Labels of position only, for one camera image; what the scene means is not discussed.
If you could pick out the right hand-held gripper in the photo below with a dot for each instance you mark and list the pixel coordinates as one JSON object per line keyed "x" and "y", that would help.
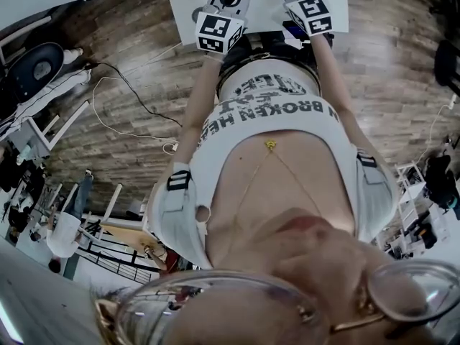
{"x": 316, "y": 16}

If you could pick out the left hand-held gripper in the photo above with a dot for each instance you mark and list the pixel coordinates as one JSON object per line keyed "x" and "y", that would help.
{"x": 215, "y": 31}

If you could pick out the person's right forearm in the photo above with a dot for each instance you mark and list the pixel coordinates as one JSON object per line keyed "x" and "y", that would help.
{"x": 334, "y": 74}

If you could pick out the person's left forearm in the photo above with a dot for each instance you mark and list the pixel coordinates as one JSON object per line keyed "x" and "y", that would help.
{"x": 201, "y": 92}

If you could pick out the black shorts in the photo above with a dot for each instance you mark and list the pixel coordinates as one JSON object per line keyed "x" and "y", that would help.
{"x": 251, "y": 45}

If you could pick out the black belt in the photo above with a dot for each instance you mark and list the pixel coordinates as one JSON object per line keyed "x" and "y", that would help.
{"x": 230, "y": 68}

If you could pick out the white printed shirt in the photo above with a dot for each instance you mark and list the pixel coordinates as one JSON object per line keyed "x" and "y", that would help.
{"x": 287, "y": 119}

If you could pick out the white power strip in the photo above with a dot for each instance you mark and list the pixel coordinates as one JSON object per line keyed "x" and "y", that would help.
{"x": 171, "y": 147}

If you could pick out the black swivel chair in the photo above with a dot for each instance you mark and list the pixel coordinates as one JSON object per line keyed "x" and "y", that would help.
{"x": 449, "y": 67}

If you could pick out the person's head and chest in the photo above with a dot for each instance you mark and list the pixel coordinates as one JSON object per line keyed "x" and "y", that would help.
{"x": 287, "y": 185}

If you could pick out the black office chair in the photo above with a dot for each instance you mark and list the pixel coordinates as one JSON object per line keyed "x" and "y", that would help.
{"x": 32, "y": 67}

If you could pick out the white shelf rack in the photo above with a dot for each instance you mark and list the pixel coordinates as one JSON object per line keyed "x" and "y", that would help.
{"x": 409, "y": 192}

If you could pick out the wooden table white legs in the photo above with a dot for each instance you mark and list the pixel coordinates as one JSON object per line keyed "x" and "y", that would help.
{"x": 125, "y": 230}

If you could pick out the black railing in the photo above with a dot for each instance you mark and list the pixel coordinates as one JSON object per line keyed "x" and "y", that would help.
{"x": 118, "y": 264}

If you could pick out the clear-rimmed eyeglasses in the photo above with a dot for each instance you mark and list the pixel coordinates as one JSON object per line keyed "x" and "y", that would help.
{"x": 201, "y": 289}

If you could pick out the white frame table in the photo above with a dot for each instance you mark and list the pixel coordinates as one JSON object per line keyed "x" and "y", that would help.
{"x": 61, "y": 131}

